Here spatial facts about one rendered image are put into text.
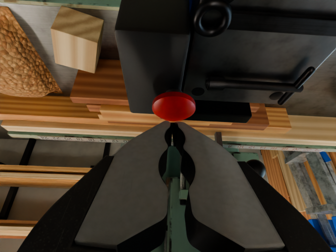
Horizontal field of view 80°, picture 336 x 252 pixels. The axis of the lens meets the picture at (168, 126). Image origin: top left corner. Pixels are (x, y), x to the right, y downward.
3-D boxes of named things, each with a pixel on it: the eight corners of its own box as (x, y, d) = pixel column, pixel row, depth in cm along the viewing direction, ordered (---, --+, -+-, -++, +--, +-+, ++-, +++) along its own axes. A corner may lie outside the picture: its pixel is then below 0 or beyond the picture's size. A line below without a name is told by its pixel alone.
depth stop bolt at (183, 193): (191, 147, 37) (193, 204, 32) (189, 151, 38) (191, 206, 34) (179, 146, 37) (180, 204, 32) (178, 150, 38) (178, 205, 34)
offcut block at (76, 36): (61, 4, 20) (49, 28, 18) (104, 19, 21) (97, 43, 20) (64, 41, 24) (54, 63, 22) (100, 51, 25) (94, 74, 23)
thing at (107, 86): (251, 67, 27) (260, 107, 24) (247, 73, 28) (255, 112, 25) (81, 57, 26) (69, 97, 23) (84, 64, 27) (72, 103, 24)
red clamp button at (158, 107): (198, 88, 13) (199, 101, 13) (191, 113, 16) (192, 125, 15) (152, 86, 13) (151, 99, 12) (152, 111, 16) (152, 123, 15)
